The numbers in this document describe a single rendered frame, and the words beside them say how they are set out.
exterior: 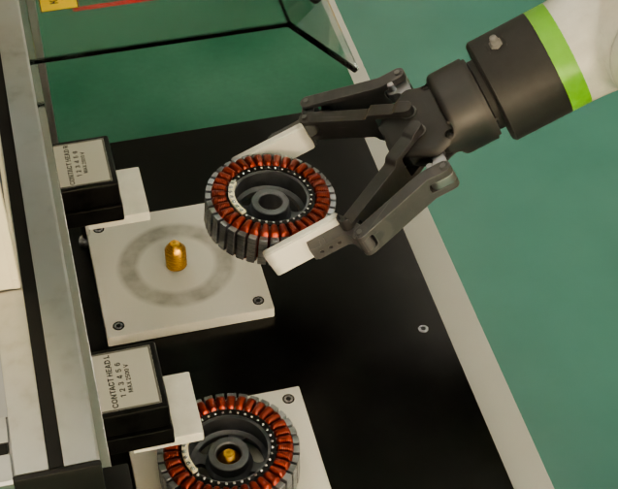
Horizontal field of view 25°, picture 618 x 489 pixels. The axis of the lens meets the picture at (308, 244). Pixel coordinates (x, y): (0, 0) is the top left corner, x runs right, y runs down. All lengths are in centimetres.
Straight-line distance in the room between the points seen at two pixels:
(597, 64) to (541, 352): 117
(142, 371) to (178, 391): 5
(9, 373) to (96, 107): 77
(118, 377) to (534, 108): 40
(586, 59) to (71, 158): 43
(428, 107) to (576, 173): 142
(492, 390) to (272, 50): 53
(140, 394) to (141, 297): 27
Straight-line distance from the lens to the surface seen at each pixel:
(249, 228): 117
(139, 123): 150
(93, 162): 120
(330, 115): 124
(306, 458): 115
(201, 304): 127
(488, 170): 258
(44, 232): 86
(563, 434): 219
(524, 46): 116
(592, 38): 116
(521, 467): 120
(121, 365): 104
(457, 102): 117
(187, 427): 105
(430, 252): 136
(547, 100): 117
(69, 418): 77
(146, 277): 129
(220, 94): 153
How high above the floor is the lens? 171
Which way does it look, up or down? 45 degrees down
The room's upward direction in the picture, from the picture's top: straight up
